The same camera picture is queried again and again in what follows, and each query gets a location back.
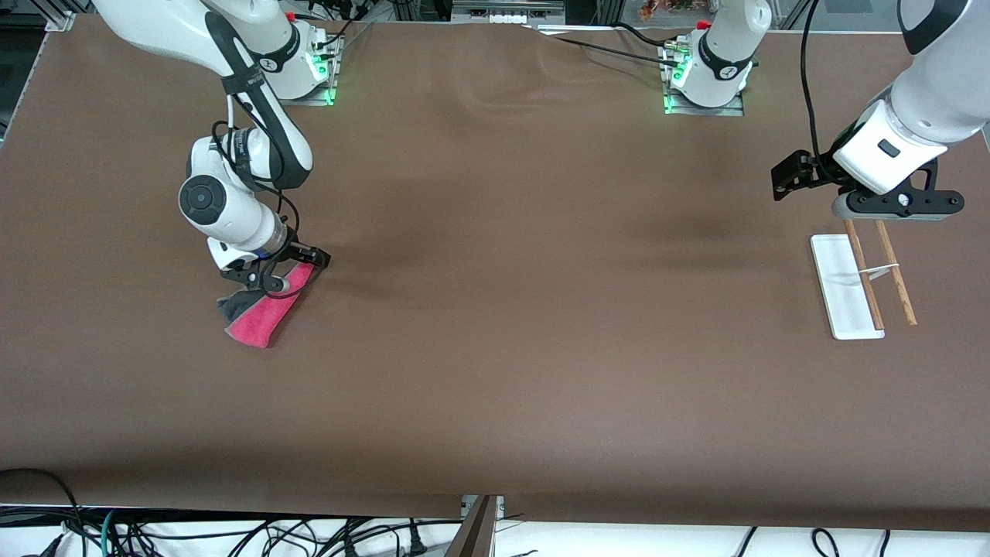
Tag pink and grey towel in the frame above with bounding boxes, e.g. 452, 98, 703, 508
216, 263, 317, 350

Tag white rack base tray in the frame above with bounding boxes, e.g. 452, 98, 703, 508
809, 233, 886, 341

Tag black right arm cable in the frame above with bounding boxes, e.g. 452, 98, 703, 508
210, 73, 303, 292

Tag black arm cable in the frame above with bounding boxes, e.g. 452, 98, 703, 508
800, 0, 824, 160
210, 73, 303, 292

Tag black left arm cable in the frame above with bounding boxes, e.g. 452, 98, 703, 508
800, 0, 824, 160

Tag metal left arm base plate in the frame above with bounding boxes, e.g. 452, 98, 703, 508
661, 43, 746, 118

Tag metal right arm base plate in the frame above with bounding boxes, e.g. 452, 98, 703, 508
288, 35, 339, 108

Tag black cable on table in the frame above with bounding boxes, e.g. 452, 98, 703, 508
526, 22, 689, 63

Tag silver aluminium frame bar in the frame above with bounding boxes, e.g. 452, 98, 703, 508
452, 0, 566, 25

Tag brown table post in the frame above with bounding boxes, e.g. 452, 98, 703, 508
446, 495, 497, 557

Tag thick black floor cable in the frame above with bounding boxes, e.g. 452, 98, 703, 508
0, 467, 84, 557

